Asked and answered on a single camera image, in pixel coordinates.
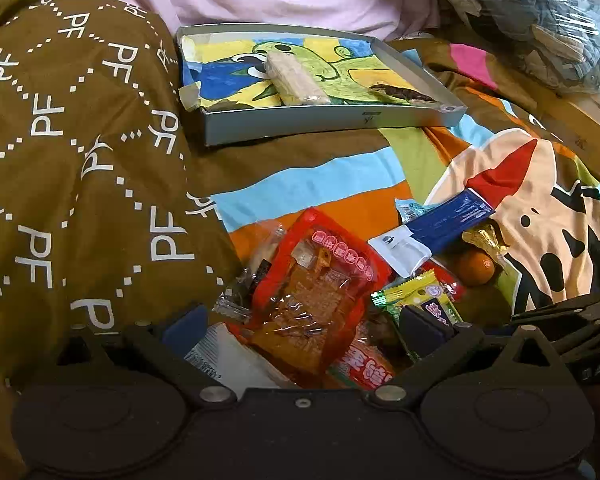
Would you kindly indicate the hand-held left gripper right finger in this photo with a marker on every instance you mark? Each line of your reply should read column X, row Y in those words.
column 420, row 324

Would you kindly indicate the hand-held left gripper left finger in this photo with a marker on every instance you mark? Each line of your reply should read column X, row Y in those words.
column 186, row 326

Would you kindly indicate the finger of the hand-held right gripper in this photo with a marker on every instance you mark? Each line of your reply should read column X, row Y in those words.
column 555, row 311
column 580, row 339

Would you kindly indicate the green and yellow snack packet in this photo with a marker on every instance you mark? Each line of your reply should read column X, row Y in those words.
column 415, row 292

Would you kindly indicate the small red snack packet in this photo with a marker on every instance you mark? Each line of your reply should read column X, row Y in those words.
column 447, row 277

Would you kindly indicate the clear snack packet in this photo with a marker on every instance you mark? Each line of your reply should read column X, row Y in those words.
column 240, row 290

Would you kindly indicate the white snack packet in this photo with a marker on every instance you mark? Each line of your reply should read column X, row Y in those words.
column 240, row 365

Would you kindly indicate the red white-lettered snack packet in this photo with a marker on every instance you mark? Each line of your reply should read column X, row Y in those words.
column 365, row 367

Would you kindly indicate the orange mandarin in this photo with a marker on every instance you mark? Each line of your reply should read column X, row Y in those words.
column 475, row 270

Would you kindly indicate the gold foil wrapper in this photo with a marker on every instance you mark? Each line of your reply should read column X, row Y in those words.
column 485, row 240

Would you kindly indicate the blue and white tube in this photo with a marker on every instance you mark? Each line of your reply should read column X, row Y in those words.
column 445, row 222

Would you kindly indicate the large red snack packet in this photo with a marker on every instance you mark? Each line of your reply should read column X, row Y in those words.
column 320, row 270

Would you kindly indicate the grey shallow cardboard box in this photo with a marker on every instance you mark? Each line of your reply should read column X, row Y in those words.
column 330, row 122

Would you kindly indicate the dark brown snack packet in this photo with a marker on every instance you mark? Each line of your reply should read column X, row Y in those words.
column 405, row 92

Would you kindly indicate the beige rice cracker packet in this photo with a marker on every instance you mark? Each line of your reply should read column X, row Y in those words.
column 292, row 80

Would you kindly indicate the light blue snack packet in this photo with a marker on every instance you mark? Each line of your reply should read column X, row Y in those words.
column 410, row 208

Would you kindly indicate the colourful cartoon blanket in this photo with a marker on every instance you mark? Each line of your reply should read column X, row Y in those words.
column 330, row 175

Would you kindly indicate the brown letter-print blanket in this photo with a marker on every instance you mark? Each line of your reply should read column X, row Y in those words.
column 55, row 160

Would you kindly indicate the clear plastic bag of clothes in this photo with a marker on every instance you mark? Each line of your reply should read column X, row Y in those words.
column 530, row 10

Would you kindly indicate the wooden bed frame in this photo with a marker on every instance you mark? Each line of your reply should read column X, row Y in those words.
column 590, row 115

